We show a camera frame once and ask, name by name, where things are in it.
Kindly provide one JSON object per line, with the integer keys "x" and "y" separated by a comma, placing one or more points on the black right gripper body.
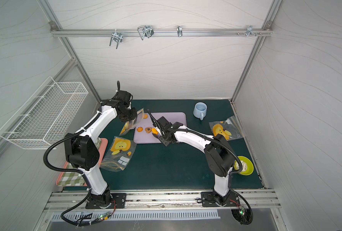
{"x": 159, "y": 125}

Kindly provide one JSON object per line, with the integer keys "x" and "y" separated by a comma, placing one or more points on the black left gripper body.
{"x": 129, "y": 114}

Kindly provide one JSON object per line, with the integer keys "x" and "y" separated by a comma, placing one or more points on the resealable bag table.
{"x": 130, "y": 125}

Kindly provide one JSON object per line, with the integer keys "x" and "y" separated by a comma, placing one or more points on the clear resealable bag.
{"x": 229, "y": 129}

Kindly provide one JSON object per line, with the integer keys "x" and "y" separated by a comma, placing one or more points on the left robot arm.
{"x": 82, "y": 153}

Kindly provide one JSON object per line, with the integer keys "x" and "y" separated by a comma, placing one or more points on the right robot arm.
{"x": 221, "y": 159}

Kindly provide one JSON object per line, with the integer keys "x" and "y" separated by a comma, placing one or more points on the resealable bag with duck print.
{"x": 119, "y": 155}

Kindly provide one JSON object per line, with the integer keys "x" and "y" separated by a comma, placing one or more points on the brown heart cookie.
{"x": 148, "y": 129}

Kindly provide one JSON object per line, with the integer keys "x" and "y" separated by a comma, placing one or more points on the lilac plastic tray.
{"x": 148, "y": 138}

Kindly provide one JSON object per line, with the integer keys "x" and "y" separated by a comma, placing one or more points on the light blue ceramic mug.
{"x": 200, "y": 110}

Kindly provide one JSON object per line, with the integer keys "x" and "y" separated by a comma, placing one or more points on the metal hook clamp left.
{"x": 116, "y": 38}

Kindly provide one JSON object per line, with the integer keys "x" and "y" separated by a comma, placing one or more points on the green bowl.
{"x": 248, "y": 167}

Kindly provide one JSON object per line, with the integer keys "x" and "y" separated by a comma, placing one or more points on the metal hook clamp middle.
{"x": 145, "y": 31}

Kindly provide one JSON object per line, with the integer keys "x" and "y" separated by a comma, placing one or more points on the pink tray with checked cloth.
{"x": 71, "y": 179}

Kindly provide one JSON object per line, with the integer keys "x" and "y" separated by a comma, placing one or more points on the metal hook clamp small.
{"x": 179, "y": 31}

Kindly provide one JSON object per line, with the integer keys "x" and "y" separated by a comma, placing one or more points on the metal hook clamp right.
{"x": 250, "y": 32}

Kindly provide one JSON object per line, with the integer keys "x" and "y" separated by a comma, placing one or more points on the white wire basket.
{"x": 45, "y": 117}

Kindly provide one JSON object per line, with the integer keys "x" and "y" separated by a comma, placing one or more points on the aluminium cross rail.
{"x": 132, "y": 33}

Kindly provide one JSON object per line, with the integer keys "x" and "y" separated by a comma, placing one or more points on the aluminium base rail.
{"x": 162, "y": 199}

